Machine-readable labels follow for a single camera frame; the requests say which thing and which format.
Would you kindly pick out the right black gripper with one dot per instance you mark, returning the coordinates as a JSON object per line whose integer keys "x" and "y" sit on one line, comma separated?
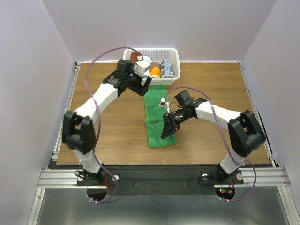
{"x": 170, "y": 124}

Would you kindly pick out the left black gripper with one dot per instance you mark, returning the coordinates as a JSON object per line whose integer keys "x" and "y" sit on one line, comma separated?
{"x": 140, "y": 89}

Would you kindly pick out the green towel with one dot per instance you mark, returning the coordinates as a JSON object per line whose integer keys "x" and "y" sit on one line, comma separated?
{"x": 154, "y": 118}

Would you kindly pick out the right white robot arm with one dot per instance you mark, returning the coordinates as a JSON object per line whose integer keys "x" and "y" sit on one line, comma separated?
{"x": 240, "y": 131}

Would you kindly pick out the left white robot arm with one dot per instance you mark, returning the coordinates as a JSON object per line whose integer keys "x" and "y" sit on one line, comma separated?
{"x": 78, "y": 131}

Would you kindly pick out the white blue rolled towel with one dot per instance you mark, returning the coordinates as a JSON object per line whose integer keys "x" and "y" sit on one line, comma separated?
{"x": 147, "y": 72}

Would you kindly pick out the brown orange rolled towel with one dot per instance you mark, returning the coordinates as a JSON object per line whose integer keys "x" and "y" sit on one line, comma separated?
{"x": 155, "y": 70}

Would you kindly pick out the grey patterned rolled towel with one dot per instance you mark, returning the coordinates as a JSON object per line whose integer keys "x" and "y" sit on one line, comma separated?
{"x": 167, "y": 70}

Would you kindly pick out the white plastic basket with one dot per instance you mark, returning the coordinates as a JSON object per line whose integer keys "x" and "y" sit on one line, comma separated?
{"x": 159, "y": 55}

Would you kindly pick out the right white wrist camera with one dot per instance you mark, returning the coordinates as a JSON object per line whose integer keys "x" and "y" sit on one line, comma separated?
{"x": 165, "y": 104}

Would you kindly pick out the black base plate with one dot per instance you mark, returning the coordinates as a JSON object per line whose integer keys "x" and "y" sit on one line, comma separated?
{"x": 160, "y": 180}

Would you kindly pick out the aluminium frame rail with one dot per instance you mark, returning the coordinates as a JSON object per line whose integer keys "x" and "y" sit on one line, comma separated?
{"x": 51, "y": 179}

